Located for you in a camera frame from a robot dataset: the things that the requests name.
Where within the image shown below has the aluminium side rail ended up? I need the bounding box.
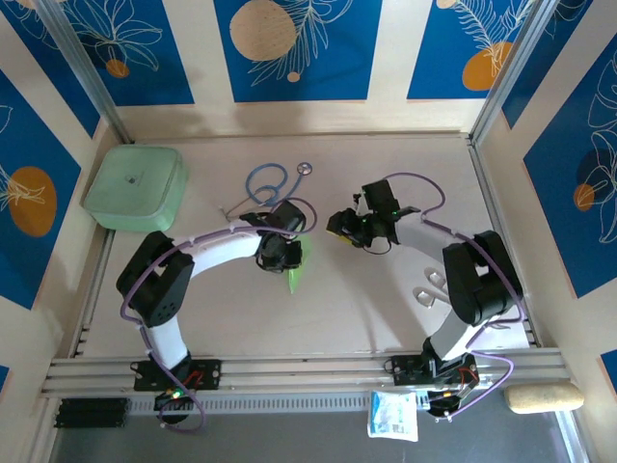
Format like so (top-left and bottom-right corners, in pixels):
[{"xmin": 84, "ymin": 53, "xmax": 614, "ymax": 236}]
[
  {"xmin": 466, "ymin": 134, "xmax": 540, "ymax": 348},
  {"xmin": 70, "ymin": 226, "xmax": 117, "ymax": 359}
]

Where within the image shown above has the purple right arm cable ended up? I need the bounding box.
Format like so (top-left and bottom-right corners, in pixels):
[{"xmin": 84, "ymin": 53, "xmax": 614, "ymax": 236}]
[{"xmin": 385, "ymin": 172, "xmax": 515, "ymax": 420}]

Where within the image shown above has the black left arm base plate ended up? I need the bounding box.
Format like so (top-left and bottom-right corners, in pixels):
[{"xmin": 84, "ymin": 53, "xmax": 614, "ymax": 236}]
[{"xmin": 133, "ymin": 359, "xmax": 223, "ymax": 392}]

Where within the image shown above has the blue stethoscope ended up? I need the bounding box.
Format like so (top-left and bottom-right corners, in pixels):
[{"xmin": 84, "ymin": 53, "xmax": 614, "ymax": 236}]
[{"xmin": 217, "ymin": 161, "xmax": 314, "ymax": 219}]

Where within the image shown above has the black ribbed box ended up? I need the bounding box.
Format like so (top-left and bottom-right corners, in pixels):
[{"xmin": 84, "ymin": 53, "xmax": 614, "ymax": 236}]
[{"xmin": 54, "ymin": 397, "xmax": 131, "ymax": 429}]

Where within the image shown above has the grey slotted cable duct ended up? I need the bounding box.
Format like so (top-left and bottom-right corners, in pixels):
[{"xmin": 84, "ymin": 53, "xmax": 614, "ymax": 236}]
[{"xmin": 127, "ymin": 391, "xmax": 430, "ymax": 416}]

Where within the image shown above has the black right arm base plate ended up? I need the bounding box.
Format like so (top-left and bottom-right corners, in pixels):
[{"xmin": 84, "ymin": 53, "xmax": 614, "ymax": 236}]
[{"xmin": 385, "ymin": 354, "xmax": 478, "ymax": 387}]

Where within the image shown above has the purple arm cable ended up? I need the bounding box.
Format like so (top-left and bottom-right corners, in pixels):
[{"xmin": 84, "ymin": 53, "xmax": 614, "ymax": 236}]
[
  {"xmin": 119, "ymin": 196, "xmax": 318, "ymax": 433},
  {"xmin": 385, "ymin": 172, "xmax": 515, "ymax": 420}
]

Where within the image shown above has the mint green zip case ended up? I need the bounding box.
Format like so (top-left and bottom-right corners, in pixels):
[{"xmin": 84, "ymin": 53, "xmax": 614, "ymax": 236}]
[{"xmin": 80, "ymin": 144, "xmax": 190, "ymax": 235}]

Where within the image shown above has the aluminium frame post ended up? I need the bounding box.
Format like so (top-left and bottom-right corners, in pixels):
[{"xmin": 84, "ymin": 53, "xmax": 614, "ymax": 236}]
[
  {"xmin": 36, "ymin": 0, "xmax": 131, "ymax": 144},
  {"xmin": 469, "ymin": 0, "xmax": 560, "ymax": 146}
]

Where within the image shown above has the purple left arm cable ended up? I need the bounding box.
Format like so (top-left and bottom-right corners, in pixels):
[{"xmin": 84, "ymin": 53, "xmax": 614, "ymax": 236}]
[{"xmin": 119, "ymin": 196, "xmax": 318, "ymax": 433}]

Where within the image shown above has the white blue plastic packet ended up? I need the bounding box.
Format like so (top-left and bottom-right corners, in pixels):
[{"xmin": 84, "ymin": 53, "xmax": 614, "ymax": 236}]
[{"xmin": 367, "ymin": 390, "xmax": 419, "ymax": 442}]

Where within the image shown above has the aluminium cross rail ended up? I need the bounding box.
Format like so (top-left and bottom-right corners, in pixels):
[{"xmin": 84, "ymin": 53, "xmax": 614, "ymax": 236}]
[{"xmin": 40, "ymin": 349, "xmax": 565, "ymax": 399}]

